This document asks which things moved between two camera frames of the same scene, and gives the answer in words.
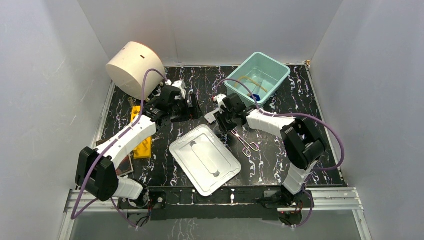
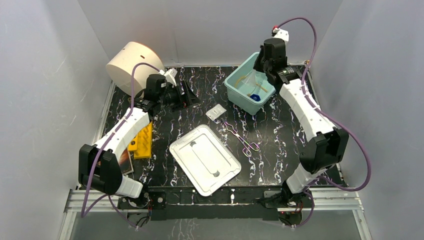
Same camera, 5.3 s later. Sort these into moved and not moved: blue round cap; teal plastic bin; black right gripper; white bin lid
Moved: black right gripper
Not moved: teal plastic bin; white bin lid; blue round cap
